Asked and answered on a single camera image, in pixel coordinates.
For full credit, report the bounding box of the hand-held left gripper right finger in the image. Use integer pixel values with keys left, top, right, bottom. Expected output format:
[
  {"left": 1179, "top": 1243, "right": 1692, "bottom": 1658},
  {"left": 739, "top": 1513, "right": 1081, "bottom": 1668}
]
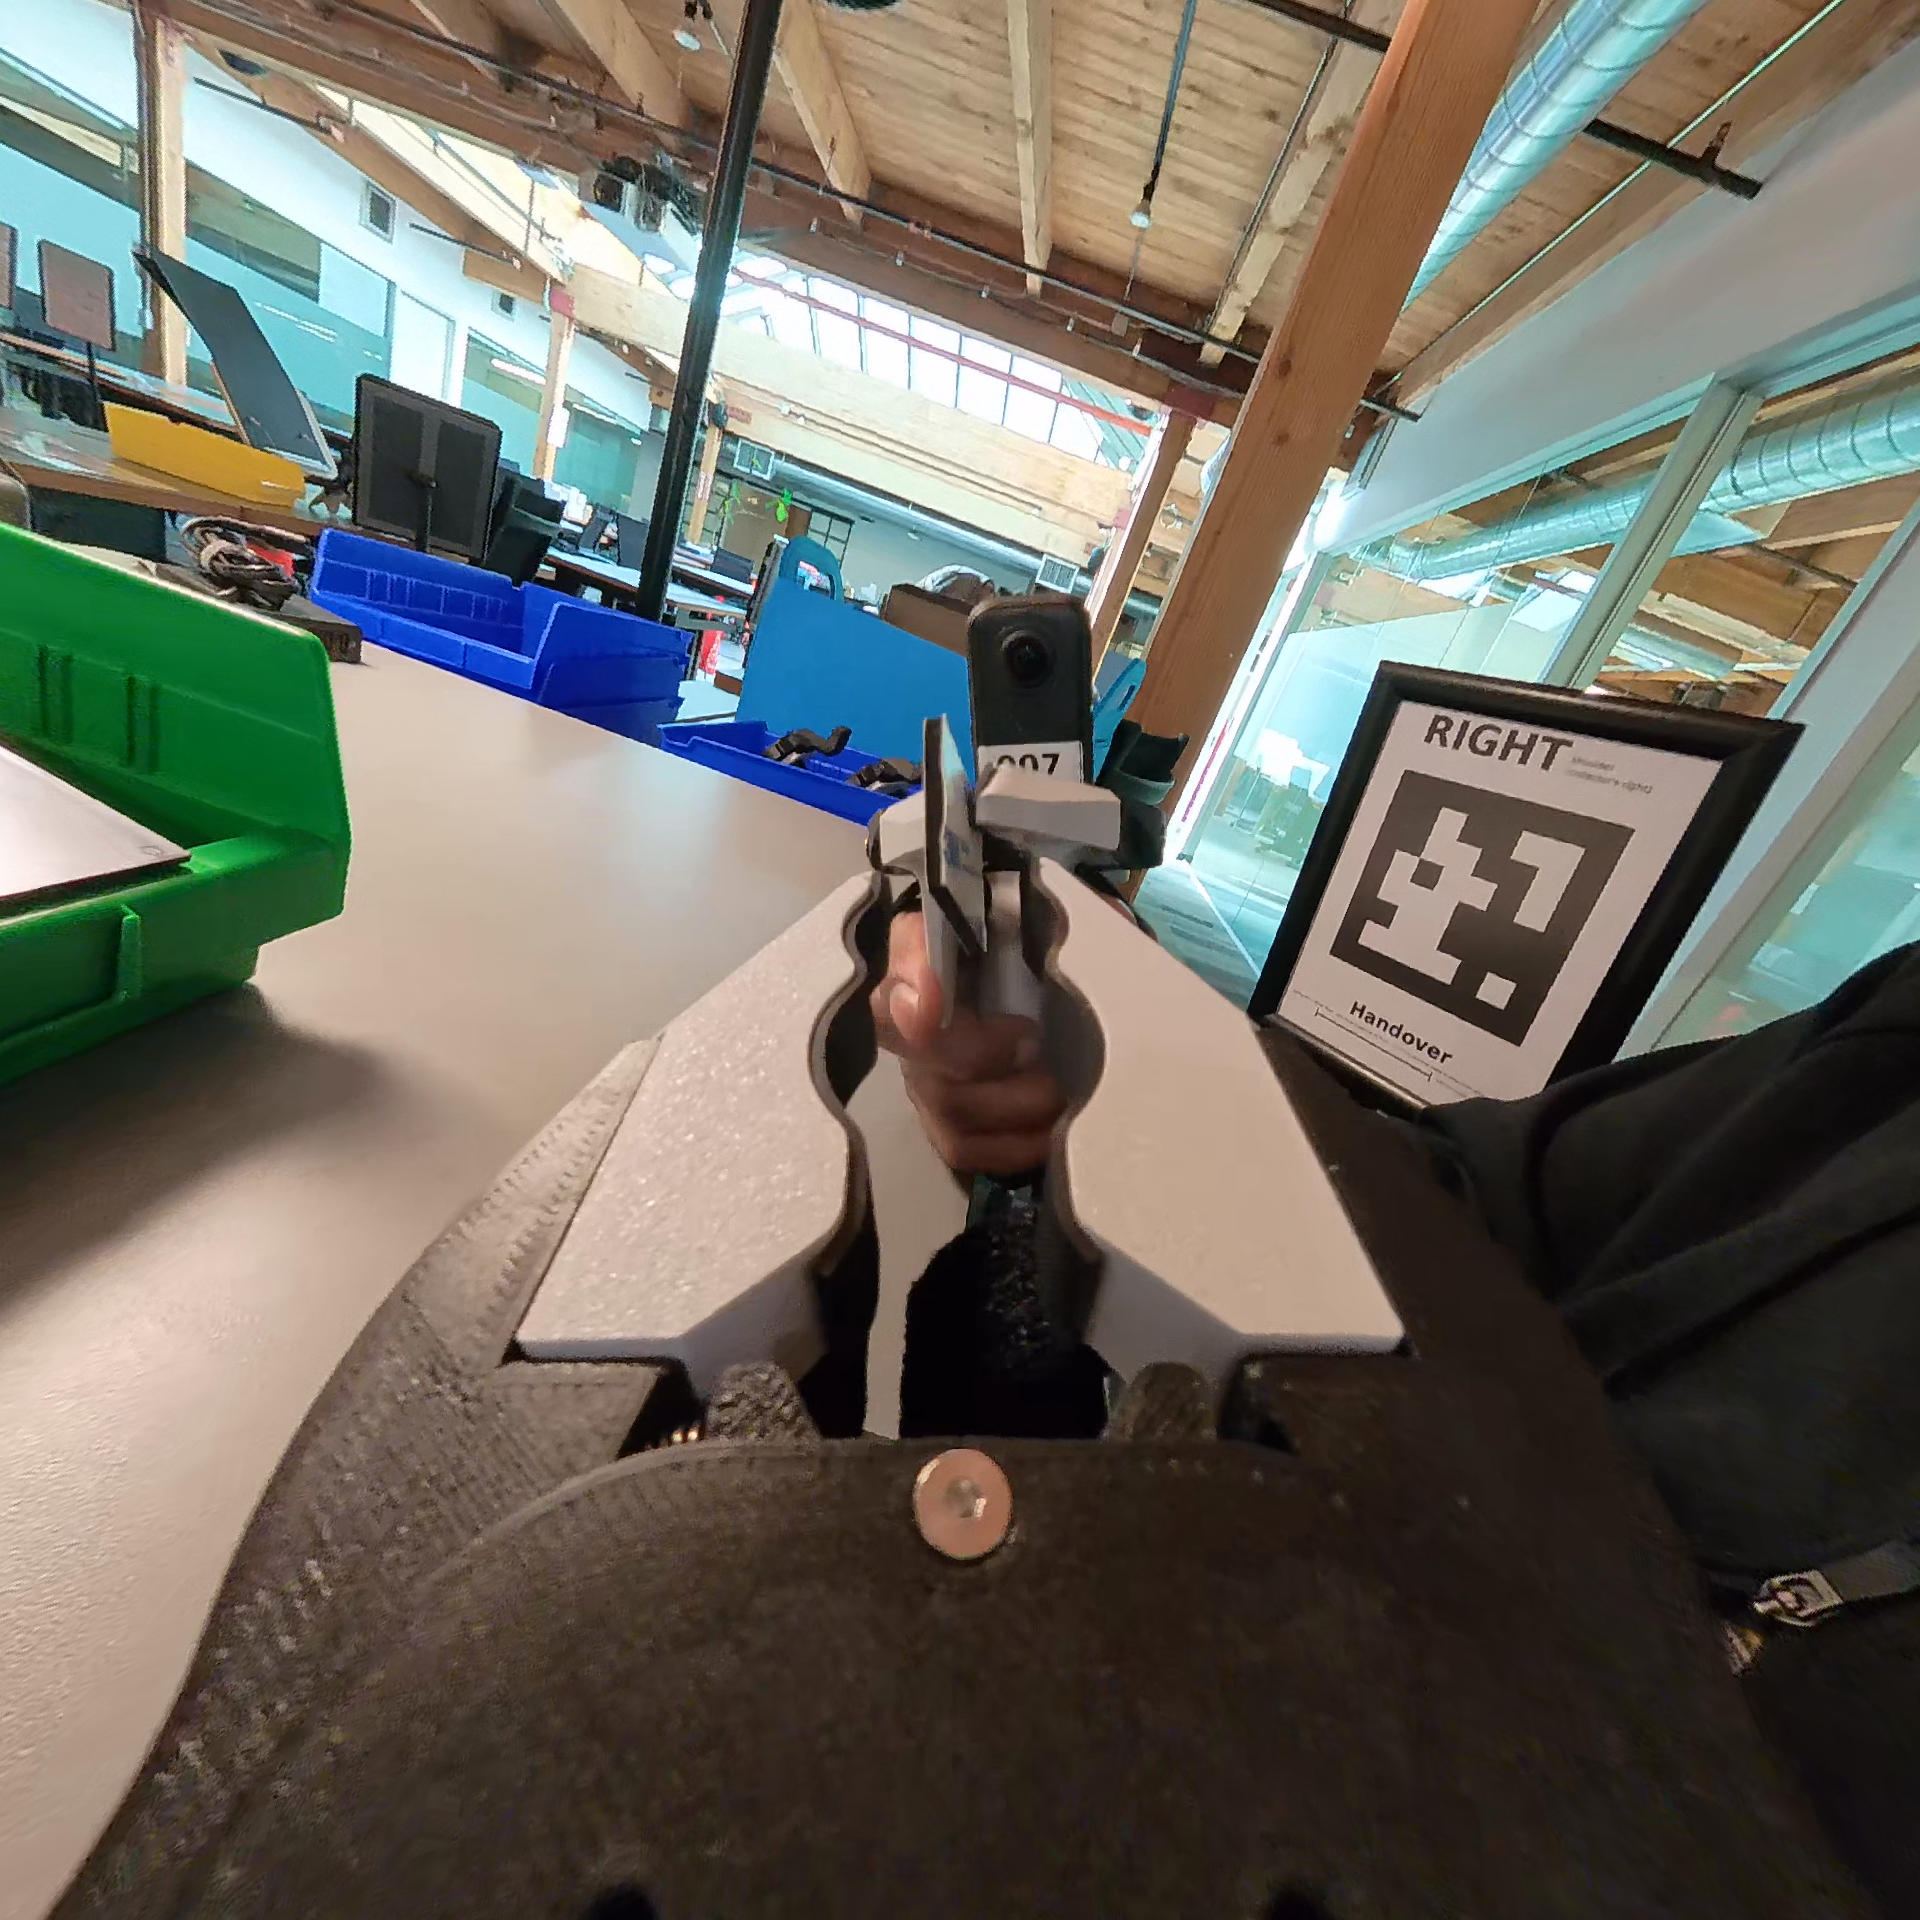
[{"left": 1030, "top": 867, "right": 1407, "bottom": 1385}]

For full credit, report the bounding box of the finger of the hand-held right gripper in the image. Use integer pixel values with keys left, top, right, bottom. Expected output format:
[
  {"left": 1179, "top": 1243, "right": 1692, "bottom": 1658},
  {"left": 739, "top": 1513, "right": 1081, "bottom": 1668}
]
[
  {"left": 974, "top": 772, "right": 1125, "bottom": 875},
  {"left": 866, "top": 795, "right": 963, "bottom": 1025}
]

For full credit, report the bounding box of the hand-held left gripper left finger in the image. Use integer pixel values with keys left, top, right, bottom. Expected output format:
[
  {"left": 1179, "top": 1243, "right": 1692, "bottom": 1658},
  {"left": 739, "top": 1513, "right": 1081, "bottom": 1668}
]
[{"left": 512, "top": 878, "right": 889, "bottom": 1376}]

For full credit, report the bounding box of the thin dark card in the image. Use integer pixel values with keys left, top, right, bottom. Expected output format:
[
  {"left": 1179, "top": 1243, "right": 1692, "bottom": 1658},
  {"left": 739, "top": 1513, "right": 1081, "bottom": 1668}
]
[{"left": 918, "top": 713, "right": 994, "bottom": 1030}]

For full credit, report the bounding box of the person's right hand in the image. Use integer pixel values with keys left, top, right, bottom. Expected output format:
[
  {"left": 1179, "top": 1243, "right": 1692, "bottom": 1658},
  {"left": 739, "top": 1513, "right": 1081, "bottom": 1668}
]
[{"left": 871, "top": 906, "right": 1068, "bottom": 1179}]

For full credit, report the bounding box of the blue panel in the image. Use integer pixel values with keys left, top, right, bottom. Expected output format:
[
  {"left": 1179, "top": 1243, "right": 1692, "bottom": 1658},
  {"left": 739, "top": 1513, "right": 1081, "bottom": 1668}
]
[{"left": 739, "top": 576, "right": 974, "bottom": 763}]

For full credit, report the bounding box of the blue plastic bin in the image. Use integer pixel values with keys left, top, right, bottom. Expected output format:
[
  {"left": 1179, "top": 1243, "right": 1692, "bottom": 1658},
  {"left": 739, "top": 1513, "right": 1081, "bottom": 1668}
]
[
  {"left": 311, "top": 528, "right": 699, "bottom": 745},
  {"left": 658, "top": 721, "right": 918, "bottom": 825}
]

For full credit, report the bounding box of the black framed marker sign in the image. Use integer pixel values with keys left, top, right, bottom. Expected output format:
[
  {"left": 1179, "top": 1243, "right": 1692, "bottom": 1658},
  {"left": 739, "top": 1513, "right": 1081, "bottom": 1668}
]
[{"left": 1249, "top": 659, "right": 1805, "bottom": 1117}]

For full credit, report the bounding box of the black floor lamp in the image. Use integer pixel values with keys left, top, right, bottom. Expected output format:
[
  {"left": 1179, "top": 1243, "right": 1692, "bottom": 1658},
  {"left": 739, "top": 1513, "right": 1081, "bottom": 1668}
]
[{"left": 636, "top": 0, "right": 788, "bottom": 621}]

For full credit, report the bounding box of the black monitor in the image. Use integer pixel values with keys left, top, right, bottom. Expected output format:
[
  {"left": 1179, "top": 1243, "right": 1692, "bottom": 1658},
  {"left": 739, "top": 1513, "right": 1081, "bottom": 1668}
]
[{"left": 352, "top": 376, "right": 502, "bottom": 563}]

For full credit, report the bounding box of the green plastic bin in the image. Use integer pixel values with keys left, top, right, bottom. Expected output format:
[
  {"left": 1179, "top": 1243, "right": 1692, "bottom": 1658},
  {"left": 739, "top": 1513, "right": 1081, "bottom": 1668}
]
[{"left": 0, "top": 523, "right": 355, "bottom": 1090}]

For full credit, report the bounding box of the black flat sheet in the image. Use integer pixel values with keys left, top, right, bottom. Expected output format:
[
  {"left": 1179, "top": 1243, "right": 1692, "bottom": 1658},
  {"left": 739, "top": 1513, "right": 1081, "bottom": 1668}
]
[{"left": 0, "top": 743, "right": 191, "bottom": 906}]

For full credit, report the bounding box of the yellow bin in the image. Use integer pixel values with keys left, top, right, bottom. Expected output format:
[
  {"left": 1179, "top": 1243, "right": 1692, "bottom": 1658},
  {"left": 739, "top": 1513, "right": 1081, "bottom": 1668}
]
[{"left": 102, "top": 401, "right": 306, "bottom": 507}]

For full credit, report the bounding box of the tilted black board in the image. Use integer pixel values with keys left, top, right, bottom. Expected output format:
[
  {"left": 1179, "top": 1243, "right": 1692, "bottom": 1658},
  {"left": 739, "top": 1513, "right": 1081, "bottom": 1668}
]
[{"left": 134, "top": 247, "right": 342, "bottom": 482}]

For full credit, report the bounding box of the wooden post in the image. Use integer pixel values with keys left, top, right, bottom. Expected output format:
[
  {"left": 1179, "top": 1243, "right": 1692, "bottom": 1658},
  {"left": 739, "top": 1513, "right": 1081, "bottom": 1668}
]
[{"left": 1122, "top": 0, "right": 1542, "bottom": 785}]

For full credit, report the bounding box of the black cable bundle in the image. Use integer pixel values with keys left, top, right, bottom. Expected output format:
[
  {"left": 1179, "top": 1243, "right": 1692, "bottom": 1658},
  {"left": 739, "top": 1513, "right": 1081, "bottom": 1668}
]
[{"left": 177, "top": 515, "right": 304, "bottom": 612}]

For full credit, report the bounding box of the silver ventilation duct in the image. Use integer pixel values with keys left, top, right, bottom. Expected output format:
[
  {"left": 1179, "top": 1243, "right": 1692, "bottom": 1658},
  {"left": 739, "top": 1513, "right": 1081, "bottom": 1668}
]
[
  {"left": 1379, "top": 390, "right": 1920, "bottom": 585},
  {"left": 1402, "top": 0, "right": 1716, "bottom": 310}
]

